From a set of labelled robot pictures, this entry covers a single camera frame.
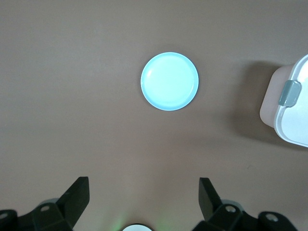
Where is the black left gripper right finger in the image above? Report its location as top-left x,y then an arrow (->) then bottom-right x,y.
192,177 -> 295,231

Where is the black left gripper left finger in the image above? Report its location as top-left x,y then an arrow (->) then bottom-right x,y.
0,177 -> 90,231

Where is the brown table mat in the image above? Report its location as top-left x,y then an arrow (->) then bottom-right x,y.
0,0 -> 308,231

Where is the light blue round plate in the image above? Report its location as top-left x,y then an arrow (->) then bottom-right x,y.
140,51 -> 200,112

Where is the white lidded storage box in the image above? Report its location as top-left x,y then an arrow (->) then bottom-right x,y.
259,53 -> 308,148

